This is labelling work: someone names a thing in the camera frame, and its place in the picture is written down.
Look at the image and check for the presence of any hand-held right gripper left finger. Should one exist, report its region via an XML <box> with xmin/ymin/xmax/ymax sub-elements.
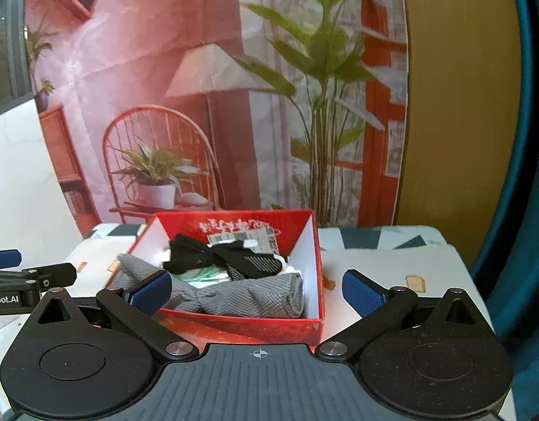
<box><xmin>15</xmin><ymin>270</ymin><xmax>199</xmax><ymax>359</ymax></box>

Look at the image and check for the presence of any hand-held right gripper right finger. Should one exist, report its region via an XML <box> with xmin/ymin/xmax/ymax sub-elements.
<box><xmin>314</xmin><ymin>269</ymin><xmax>494</xmax><ymax>359</ymax></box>

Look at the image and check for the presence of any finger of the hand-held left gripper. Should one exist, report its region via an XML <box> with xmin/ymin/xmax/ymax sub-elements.
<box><xmin>0</xmin><ymin>249</ymin><xmax>23</xmax><ymax>269</ymax></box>
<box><xmin>0</xmin><ymin>262</ymin><xmax>78</xmax><ymax>294</ymax></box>

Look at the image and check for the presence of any pale green cloth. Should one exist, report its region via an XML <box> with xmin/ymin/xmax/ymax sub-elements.
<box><xmin>179</xmin><ymin>267</ymin><xmax>230</xmax><ymax>282</ymax></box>

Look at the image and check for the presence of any grey knitted cloth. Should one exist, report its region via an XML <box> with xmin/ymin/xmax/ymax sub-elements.
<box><xmin>112</xmin><ymin>252</ymin><xmax>305</xmax><ymax>317</ymax></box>

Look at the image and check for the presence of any red strawberry print box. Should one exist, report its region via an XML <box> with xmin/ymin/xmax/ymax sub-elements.
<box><xmin>107</xmin><ymin>209</ymin><xmax>326</xmax><ymax>345</ymax></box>

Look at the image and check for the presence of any black dotted glove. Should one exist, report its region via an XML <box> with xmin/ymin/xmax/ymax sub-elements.
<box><xmin>163</xmin><ymin>234</ymin><xmax>284</xmax><ymax>281</ymax></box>

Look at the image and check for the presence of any wooden panel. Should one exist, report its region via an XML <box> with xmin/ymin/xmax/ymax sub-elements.
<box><xmin>392</xmin><ymin>0</ymin><xmax>522</xmax><ymax>229</ymax></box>

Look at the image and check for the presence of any dark glass window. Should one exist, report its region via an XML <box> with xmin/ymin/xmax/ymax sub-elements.
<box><xmin>0</xmin><ymin>0</ymin><xmax>38</xmax><ymax>120</ymax></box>

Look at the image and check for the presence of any blue curtain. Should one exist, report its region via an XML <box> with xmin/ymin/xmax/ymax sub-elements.
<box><xmin>469</xmin><ymin>0</ymin><xmax>539</xmax><ymax>421</ymax></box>

